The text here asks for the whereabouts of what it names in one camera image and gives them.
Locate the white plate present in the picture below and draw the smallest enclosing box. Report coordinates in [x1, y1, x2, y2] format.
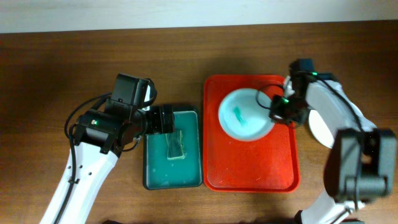
[308, 110, 335, 149]

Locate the light blue plate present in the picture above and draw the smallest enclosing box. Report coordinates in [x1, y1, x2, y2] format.
[218, 88, 274, 141]

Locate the green yellow sponge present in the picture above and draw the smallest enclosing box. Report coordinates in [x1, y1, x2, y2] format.
[165, 129, 187, 160]

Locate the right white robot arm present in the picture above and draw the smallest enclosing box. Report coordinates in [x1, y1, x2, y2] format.
[269, 59, 397, 223]

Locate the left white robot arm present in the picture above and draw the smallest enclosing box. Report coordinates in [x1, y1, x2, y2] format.
[41, 73, 175, 223]

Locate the red plastic tray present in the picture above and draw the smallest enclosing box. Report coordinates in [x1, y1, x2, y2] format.
[203, 75, 300, 193]

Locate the dark green basin tray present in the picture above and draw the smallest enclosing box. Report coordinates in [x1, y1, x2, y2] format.
[142, 106, 203, 190]

